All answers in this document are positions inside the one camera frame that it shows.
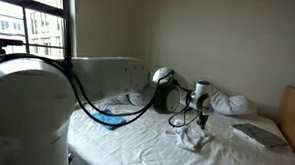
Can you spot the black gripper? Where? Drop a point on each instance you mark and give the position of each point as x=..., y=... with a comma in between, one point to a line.
x=203, y=117

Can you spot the white cloth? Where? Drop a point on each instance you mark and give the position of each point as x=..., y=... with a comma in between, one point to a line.
x=188, y=136

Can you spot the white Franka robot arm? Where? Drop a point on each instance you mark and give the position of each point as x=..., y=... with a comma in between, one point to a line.
x=29, y=107

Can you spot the blue folded cloth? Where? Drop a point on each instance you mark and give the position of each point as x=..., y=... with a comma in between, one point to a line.
x=111, y=120

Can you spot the white pillow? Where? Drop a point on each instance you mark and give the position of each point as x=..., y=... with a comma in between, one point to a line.
x=231, y=104

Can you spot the white sheeted mattress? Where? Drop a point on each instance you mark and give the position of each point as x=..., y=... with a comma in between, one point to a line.
x=134, y=148

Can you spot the grey duvet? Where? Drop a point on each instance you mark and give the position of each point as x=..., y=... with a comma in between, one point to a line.
x=120, y=99

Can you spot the wooden headboard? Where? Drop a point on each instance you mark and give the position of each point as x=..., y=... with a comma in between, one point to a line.
x=292, y=122

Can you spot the dark window frame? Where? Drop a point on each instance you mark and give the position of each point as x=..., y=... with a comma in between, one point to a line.
x=66, y=19

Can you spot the black stereo camera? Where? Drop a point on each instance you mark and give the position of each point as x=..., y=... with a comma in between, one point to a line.
x=5, y=42

